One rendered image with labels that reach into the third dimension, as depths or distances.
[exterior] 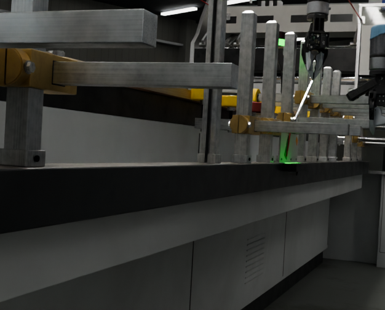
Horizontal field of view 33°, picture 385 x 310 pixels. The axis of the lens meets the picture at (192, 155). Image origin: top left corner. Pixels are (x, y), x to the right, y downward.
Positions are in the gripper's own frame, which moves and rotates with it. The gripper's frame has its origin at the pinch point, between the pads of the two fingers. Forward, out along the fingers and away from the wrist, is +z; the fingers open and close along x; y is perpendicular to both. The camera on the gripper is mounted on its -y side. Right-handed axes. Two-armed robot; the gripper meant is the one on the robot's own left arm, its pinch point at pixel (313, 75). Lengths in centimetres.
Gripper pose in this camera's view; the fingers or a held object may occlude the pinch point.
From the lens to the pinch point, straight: 232.9
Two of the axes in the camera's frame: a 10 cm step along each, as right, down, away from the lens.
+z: -0.6, 10.0, -0.1
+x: 10.0, 0.6, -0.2
